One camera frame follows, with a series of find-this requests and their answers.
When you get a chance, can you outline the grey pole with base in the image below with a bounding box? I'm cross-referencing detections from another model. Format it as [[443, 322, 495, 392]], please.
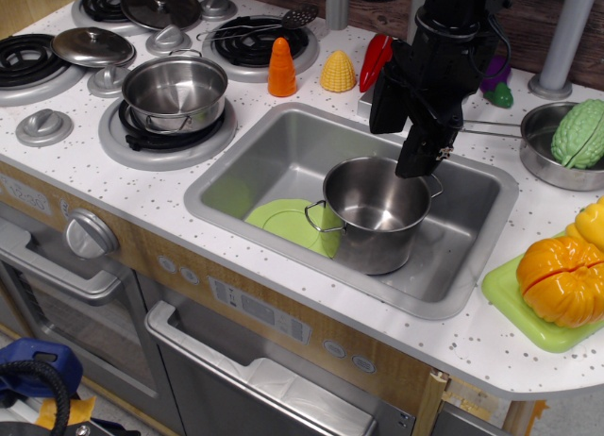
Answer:
[[528, 0, 595, 101]]

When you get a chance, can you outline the grey stove knob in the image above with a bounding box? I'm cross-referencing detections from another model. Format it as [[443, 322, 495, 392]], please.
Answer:
[[15, 109, 74, 147], [200, 0, 238, 22], [145, 25, 193, 57], [87, 65, 130, 98]]

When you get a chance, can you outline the stove burner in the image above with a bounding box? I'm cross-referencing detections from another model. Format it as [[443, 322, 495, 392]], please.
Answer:
[[71, 0, 149, 37], [1, 33, 86, 107], [98, 100, 237, 172], [201, 15, 319, 83]]

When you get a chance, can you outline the orange toy carrot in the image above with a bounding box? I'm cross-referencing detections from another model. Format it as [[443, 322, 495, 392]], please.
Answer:
[[267, 37, 297, 97]]

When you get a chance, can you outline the green toy bitter melon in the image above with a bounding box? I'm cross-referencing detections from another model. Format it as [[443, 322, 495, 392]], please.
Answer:
[[550, 99, 603, 170]]

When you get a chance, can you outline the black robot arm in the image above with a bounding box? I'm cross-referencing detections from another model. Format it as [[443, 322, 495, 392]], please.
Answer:
[[369, 0, 512, 178]]

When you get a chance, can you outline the front stove burner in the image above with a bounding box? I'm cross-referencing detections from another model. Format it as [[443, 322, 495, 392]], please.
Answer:
[[98, 100, 237, 172]]

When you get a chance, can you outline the yellow toy corn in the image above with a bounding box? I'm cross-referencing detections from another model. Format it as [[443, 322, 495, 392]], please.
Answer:
[[320, 50, 357, 92]]

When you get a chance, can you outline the grey stove knob front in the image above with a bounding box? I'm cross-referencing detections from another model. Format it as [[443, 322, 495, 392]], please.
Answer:
[[15, 109, 74, 147]]

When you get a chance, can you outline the light green cutting board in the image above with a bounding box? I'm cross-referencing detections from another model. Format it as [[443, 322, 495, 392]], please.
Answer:
[[482, 253, 603, 353]]

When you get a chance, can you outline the grey faucet post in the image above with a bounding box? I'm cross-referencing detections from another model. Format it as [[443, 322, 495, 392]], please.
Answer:
[[326, 0, 349, 31]]

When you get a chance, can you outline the back right stove burner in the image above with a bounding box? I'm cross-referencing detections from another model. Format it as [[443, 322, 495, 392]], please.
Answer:
[[201, 15, 319, 83]]

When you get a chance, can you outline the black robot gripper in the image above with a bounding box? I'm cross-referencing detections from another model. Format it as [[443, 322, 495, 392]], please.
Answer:
[[369, 0, 501, 178]]

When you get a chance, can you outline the tall steel pot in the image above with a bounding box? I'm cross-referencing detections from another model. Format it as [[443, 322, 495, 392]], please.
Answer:
[[304, 157, 444, 276]]

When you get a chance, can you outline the wide steel pot on burner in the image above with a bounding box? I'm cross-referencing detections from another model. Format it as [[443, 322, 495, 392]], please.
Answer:
[[122, 55, 228, 135]]

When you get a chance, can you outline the grey stove knob middle left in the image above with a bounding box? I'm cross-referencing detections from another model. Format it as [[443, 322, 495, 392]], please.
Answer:
[[87, 65, 130, 98]]

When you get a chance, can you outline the steel lid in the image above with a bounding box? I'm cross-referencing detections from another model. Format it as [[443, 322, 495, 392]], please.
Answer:
[[120, 0, 201, 30], [50, 27, 136, 68]]

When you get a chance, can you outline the steel saucepan with handle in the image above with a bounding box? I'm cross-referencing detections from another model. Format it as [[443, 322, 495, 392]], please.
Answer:
[[463, 102, 603, 192]]

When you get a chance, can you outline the green plastic plate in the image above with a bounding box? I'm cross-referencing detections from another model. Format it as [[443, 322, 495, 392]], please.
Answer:
[[244, 199, 335, 259]]

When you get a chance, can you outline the grey oven dial knob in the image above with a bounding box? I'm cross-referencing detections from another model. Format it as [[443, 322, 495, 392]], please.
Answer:
[[64, 209, 119, 260]]

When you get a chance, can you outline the metal slotted skimmer spoon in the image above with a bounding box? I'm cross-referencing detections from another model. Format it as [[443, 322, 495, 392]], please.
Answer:
[[196, 4, 319, 40]]

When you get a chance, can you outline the steel lid back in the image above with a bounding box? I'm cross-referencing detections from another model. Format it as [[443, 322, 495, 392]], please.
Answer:
[[120, 0, 201, 30]]

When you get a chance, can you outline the grey stove knob back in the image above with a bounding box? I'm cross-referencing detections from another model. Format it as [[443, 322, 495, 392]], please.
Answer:
[[200, 0, 238, 22]]

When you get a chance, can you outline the toy dishwasher door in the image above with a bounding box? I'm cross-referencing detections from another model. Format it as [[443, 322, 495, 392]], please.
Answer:
[[145, 301, 415, 435]]

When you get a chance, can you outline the steel lid front left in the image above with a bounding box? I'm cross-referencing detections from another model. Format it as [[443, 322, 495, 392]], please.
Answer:
[[50, 27, 136, 68]]

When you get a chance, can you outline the orange toy pumpkin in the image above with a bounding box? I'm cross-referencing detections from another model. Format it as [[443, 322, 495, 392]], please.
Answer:
[[516, 236, 603, 328]]

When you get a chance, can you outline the toy oven door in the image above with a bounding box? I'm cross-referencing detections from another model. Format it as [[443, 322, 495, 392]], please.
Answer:
[[0, 200, 185, 435]]

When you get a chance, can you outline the grey stove knob centre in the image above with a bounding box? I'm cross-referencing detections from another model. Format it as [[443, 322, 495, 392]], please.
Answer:
[[145, 25, 193, 57]]

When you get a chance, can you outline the purple toy eggplant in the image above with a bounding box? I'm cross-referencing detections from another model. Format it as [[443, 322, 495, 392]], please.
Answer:
[[479, 56, 513, 109]]

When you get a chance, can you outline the red toy chili pepper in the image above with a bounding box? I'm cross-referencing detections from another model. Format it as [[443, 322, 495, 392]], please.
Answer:
[[359, 34, 393, 92]]

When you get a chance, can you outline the blue clamp with black cable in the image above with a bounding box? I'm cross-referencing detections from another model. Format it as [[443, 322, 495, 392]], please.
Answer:
[[1, 338, 83, 435]]

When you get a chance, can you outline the grey toy sink basin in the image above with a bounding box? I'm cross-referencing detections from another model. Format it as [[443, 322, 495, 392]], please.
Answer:
[[184, 103, 518, 320]]

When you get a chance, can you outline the yellow toy bell pepper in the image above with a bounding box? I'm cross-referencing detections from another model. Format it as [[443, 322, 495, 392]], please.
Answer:
[[565, 203, 604, 251]]

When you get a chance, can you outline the back left stove burner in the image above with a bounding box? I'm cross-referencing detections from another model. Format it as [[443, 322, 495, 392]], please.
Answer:
[[71, 0, 149, 37]]

